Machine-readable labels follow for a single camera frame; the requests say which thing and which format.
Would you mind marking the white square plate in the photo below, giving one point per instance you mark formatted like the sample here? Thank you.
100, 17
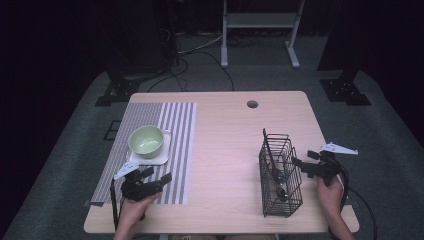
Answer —
165, 151

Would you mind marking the white metal stand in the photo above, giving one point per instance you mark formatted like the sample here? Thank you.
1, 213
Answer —
260, 20

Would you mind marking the person's left hand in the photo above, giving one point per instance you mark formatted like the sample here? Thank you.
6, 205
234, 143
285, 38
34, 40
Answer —
131, 213

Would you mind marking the light green bowl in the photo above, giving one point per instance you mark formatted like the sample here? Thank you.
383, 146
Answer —
146, 141

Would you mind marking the black stand base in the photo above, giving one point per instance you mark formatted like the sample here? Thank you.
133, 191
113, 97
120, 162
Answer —
118, 93
345, 91

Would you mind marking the grey striped placemat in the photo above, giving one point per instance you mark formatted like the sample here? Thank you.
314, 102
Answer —
180, 133

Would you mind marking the dark equipment cabinet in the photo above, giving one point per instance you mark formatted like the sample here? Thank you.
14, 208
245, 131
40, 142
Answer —
143, 36

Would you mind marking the person's right hand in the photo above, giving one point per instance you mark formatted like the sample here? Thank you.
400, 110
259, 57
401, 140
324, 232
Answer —
330, 198

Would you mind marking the metal spoon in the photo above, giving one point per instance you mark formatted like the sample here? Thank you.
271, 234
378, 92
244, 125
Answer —
279, 175
282, 194

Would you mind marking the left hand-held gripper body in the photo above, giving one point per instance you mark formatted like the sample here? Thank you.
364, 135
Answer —
138, 190

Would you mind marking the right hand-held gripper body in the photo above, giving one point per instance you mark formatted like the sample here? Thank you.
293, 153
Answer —
328, 168

